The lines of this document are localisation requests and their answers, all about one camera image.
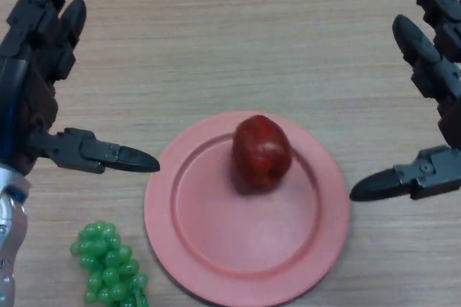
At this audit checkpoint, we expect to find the pink round plate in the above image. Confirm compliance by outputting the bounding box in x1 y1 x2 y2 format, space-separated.
143 112 352 305

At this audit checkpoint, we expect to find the green grape bunch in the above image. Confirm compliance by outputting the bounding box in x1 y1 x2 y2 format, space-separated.
69 221 151 307

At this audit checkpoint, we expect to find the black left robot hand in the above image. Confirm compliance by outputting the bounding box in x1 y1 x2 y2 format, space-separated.
0 0 161 179

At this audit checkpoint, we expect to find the red apple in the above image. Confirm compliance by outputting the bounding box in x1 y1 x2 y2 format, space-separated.
231 114 292 197

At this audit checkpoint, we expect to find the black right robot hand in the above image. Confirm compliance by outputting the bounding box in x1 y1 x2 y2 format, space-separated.
349 0 461 203

